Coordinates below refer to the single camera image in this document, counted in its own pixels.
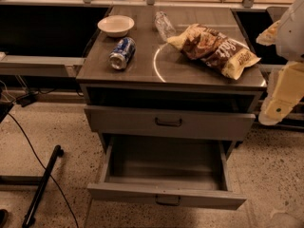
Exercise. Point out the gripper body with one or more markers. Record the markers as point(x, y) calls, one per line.
point(292, 37)

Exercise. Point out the brown chip bag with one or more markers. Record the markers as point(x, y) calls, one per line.
point(218, 51)

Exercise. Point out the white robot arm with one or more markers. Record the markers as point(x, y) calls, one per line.
point(289, 41)

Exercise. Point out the grey middle drawer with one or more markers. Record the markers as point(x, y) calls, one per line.
point(169, 123)

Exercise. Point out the grey drawer cabinet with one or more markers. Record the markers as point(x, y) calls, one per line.
point(160, 77)

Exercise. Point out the grey open bottom drawer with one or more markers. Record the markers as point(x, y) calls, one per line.
point(166, 171)

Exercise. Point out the clear plastic bottle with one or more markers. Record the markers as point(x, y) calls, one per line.
point(164, 26)

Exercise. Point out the blue soda can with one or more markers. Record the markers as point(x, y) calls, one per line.
point(122, 53)

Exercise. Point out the white bowl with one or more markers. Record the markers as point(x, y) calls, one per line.
point(116, 26)

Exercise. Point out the grey side table left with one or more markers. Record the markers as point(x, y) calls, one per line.
point(40, 66)

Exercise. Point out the black metal stand leg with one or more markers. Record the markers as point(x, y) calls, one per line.
point(29, 217)

